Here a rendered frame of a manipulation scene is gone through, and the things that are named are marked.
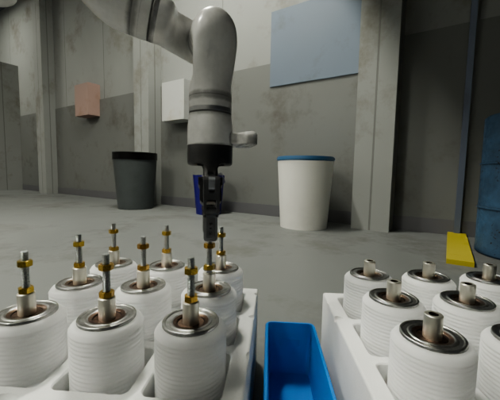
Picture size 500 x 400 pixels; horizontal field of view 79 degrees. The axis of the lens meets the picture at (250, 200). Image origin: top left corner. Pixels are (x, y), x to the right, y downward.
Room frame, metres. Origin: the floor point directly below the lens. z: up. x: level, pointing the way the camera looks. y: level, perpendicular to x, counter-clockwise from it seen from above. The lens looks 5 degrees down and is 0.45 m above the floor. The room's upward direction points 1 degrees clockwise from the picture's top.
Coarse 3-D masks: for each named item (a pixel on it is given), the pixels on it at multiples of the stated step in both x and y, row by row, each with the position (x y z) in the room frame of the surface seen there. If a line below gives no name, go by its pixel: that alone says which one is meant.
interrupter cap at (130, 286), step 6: (126, 282) 0.53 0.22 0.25; (132, 282) 0.53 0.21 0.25; (150, 282) 0.54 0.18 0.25; (156, 282) 0.53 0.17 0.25; (162, 282) 0.53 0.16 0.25; (126, 288) 0.50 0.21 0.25; (132, 288) 0.50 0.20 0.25; (138, 288) 0.51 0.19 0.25; (144, 288) 0.51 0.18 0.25; (150, 288) 0.50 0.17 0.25; (156, 288) 0.50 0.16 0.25; (162, 288) 0.51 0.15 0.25
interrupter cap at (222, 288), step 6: (198, 282) 0.54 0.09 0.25; (216, 282) 0.54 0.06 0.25; (222, 282) 0.54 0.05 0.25; (198, 288) 0.51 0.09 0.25; (216, 288) 0.51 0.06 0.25; (222, 288) 0.51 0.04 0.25; (228, 288) 0.51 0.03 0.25; (198, 294) 0.48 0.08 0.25; (204, 294) 0.48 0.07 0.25; (210, 294) 0.48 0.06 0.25; (216, 294) 0.48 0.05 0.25; (222, 294) 0.48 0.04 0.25
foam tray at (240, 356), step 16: (256, 304) 0.66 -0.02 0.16; (240, 320) 0.54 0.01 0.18; (256, 320) 0.67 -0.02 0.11; (240, 336) 0.49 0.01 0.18; (256, 336) 0.69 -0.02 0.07; (144, 352) 0.45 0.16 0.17; (240, 352) 0.44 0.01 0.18; (64, 368) 0.39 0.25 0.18; (144, 368) 0.40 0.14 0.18; (240, 368) 0.40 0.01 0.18; (48, 384) 0.36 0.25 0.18; (64, 384) 0.38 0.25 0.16; (144, 384) 0.37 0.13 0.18; (240, 384) 0.37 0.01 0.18
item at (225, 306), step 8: (232, 288) 0.52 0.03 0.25; (184, 296) 0.49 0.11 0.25; (224, 296) 0.48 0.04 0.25; (232, 296) 0.49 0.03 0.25; (200, 304) 0.46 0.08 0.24; (208, 304) 0.46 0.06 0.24; (216, 304) 0.47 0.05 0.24; (224, 304) 0.47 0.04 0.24; (232, 304) 0.49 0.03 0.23; (216, 312) 0.47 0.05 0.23; (224, 312) 0.47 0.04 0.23; (232, 312) 0.49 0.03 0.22; (224, 320) 0.47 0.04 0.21; (232, 320) 0.49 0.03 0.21; (232, 328) 0.49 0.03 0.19; (232, 336) 0.49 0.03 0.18; (232, 344) 0.49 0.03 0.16
